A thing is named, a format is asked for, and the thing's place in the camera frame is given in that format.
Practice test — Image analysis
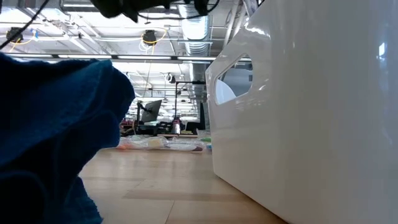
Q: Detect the black metal gantry frame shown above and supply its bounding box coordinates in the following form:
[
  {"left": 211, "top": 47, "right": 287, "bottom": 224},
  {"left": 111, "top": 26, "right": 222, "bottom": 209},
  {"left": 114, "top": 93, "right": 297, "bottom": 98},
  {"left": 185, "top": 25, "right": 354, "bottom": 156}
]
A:
[{"left": 174, "top": 80, "right": 207, "bottom": 128}]

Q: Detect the grey ceiling conduit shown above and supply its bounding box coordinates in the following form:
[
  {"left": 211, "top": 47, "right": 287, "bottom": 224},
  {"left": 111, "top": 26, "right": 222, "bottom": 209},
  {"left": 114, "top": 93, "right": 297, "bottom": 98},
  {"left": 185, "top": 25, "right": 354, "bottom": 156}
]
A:
[{"left": 222, "top": 0, "right": 259, "bottom": 50}]

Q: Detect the silver ventilation duct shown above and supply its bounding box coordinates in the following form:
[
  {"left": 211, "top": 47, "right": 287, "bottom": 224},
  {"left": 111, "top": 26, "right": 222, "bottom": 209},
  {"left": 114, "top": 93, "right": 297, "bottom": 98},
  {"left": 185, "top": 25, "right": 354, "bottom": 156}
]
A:
[{"left": 177, "top": 12, "right": 216, "bottom": 94}]

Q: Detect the blue cloth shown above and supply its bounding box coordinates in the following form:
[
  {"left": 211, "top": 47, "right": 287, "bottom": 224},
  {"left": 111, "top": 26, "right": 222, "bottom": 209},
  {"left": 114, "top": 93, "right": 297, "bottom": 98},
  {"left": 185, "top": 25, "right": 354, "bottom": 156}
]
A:
[{"left": 0, "top": 51, "right": 136, "bottom": 224}]

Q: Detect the orange packaged toothbrush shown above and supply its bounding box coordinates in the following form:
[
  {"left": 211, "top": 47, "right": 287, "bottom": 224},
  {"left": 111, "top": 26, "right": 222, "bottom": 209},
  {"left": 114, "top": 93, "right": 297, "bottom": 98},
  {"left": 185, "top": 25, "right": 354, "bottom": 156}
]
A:
[{"left": 116, "top": 141, "right": 138, "bottom": 151}]

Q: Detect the white plastic bin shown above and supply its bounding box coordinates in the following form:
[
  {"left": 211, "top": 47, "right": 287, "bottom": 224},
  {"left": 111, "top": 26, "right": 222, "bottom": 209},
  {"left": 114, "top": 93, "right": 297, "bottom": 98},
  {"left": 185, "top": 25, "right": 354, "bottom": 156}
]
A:
[{"left": 205, "top": 0, "right": 398, "bottom": 224}]

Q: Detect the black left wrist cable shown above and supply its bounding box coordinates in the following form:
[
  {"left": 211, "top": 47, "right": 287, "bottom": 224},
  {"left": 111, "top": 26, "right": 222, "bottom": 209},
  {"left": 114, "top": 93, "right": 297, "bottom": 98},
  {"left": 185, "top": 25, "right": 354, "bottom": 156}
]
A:
[{"left": 0, "top": 0, "right": 51, "bottom": 50}]

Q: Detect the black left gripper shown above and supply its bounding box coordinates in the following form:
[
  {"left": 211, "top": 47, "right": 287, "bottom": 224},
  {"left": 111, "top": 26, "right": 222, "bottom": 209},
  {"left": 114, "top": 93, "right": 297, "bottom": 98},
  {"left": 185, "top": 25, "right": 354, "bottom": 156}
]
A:
[{"left": 89, "top": 0, "right": 175, "bottom": 23}]

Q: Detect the grey office monitor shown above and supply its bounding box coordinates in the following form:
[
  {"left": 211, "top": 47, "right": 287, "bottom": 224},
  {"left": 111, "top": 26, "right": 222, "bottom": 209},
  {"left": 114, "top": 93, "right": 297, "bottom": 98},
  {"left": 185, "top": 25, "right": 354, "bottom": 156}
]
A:
[{"left": 140, "top": 99, "right": 164, "bottom": 124}]

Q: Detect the black ceiling cable reel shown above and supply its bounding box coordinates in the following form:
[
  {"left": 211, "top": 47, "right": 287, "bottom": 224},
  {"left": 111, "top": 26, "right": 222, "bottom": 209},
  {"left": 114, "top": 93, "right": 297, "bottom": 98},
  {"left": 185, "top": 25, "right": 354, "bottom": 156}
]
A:
[
  {"left": 141, "top": 29, "right": 160, "bottom": 47},
  {"left": 6, "top": 27, "right": 24, "bottom": 43}
]

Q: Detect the pink packaged toothbrush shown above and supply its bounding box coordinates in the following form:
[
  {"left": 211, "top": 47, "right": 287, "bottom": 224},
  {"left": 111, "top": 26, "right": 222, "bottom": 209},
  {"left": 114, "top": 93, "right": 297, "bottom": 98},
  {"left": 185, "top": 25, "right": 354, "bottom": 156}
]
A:
[{"left": 169, "top": 142, "right": 205, "bottom": 154}]

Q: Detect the long ceiling light strip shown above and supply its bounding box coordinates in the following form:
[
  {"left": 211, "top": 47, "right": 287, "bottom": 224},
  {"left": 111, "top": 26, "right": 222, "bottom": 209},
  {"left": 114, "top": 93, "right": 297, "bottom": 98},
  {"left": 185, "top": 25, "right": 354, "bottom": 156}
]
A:
[{"left": 6, "top": 53, "right": 252, "bottom": 64}]

